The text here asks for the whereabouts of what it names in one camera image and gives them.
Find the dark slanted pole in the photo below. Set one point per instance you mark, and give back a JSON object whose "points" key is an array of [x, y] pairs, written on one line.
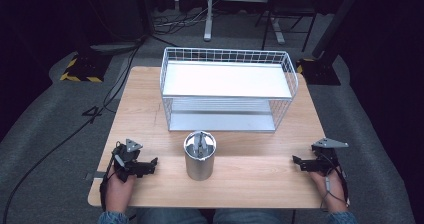
{"points": [[336, 20]]}

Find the silver metal cup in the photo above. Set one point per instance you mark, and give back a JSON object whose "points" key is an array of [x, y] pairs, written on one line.
{"points": [[199, 157]]}

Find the white desk frame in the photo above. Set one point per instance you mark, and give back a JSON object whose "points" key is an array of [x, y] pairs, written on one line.
{"points": [[213, 14]]}

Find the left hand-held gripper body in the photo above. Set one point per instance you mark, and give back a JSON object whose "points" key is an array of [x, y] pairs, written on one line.
{"points": [[126, 157]]}

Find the black stand base striped tape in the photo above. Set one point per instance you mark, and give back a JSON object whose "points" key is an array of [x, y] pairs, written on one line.
{"points": [[318, 71], [83, 70]]}

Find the person's left hand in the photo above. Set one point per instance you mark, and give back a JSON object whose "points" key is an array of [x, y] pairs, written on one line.
{"points": [[116, 192]]}

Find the black chair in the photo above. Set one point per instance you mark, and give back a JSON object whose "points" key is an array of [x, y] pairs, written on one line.
{"points": [[290, 10]]}

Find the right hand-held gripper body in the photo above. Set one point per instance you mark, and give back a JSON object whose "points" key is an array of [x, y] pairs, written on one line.
{"points": [[326, 154]]}

